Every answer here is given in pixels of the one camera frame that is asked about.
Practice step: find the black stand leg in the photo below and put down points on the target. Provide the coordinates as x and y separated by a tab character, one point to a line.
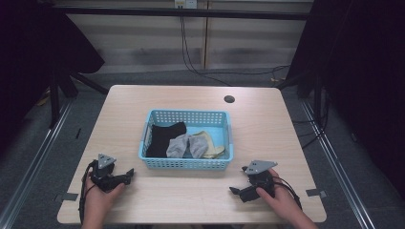
90	83
54	101

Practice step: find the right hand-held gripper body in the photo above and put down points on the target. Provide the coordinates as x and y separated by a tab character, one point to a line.
258	179

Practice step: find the black sock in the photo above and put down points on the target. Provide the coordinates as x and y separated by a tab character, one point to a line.
162	140

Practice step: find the person's left hand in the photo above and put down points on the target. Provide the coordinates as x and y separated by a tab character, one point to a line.
98	200

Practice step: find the black horizontal frame bar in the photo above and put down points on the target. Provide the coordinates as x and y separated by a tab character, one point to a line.
159	12

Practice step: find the light blue plastic basket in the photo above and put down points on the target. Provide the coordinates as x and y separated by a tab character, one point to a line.
219	127

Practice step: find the person's right hand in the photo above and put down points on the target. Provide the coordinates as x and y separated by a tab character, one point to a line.
280	198

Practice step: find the metal floor rail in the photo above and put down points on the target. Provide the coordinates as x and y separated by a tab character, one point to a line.
337	171
28	165

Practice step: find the grey sock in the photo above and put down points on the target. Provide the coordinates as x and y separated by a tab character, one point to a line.
187	146

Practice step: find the beige sock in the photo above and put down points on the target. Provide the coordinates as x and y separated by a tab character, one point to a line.
211	144

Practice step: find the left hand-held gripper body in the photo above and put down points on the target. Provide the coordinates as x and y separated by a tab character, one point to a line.
105	178

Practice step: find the black curtain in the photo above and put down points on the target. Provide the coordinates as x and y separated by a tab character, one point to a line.
366	79
28	63

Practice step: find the grey tape strip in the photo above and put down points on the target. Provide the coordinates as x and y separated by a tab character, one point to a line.
68	197
315	192

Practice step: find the white wall socket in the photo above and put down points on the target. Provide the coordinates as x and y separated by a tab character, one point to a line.
185	4

